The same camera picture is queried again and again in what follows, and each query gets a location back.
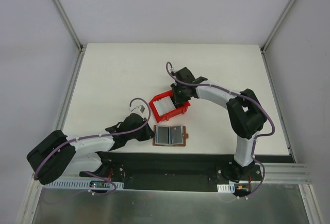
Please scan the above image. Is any aluminium frame post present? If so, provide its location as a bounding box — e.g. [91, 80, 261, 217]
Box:
[51, 0, 85, 52]
[260, 0, 298, 54]

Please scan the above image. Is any right white cable duct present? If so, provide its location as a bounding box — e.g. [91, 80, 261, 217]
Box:
[217, 183, 235, 194]

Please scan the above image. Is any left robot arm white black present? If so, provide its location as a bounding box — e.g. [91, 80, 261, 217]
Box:
[26, 113, 155, 185]

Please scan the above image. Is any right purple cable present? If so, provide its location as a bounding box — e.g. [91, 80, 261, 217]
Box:
[165, 61, 275, 203]

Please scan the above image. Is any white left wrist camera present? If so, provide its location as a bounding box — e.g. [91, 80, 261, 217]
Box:
[129, 105, 145, 116]

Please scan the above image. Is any left white cable duct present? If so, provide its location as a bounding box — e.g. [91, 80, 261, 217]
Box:
[44, 179, 124, 190]

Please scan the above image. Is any red plastic card tray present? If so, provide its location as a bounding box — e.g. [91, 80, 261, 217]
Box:
[149, 90, 190, 123]

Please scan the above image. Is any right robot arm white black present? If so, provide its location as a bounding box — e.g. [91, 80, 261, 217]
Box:
[167, 67, 267, 183]

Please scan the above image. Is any purple cable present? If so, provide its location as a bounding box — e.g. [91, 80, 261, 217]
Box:
[34, 98, 151, 204]
[165, 61, 275, 203]

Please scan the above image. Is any right aluminium frame post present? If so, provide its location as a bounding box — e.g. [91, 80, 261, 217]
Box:
[260, 0, 298, 54]

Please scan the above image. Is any left aluminium frame post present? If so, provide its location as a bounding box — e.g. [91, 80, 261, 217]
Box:
[51, 0, 85, 52]

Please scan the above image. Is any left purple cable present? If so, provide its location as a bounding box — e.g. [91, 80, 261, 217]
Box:
[34, 98, 151, 204]

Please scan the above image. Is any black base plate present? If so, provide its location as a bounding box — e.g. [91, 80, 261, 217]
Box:
[79, 152, 296, 191]

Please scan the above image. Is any left aluminium table rail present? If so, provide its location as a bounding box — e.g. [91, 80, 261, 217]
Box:
[54, 46, 86, 130]

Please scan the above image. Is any white cable duct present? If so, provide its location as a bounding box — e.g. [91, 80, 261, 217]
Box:
[44, 179, 124, 190]
[217, 183, 235, 194]

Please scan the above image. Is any brown leather card holder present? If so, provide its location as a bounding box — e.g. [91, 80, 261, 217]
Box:
[152, 125, 189, 147]

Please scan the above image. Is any white cards stack in tray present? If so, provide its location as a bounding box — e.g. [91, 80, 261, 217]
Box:
[154, 97, 175, 116]

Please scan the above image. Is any dark credit card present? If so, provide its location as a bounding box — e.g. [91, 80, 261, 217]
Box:
[156, 126, 169, 145]

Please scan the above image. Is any aluminium front rail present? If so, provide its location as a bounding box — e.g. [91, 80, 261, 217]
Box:
[264, 163, 311, 184]

